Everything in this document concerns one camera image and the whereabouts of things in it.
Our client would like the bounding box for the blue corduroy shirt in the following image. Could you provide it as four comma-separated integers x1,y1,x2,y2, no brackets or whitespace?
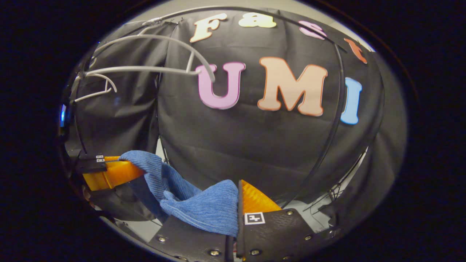
118,150,239,237

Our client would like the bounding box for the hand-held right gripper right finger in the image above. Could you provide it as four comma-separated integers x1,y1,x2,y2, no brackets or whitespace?
237,179,330,262

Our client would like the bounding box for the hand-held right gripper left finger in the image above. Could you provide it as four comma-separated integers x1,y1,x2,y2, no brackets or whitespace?
149,215,234,262

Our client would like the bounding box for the white plastic hanger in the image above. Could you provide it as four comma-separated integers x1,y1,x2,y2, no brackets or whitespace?
73,73,118,103
84,17,216,83

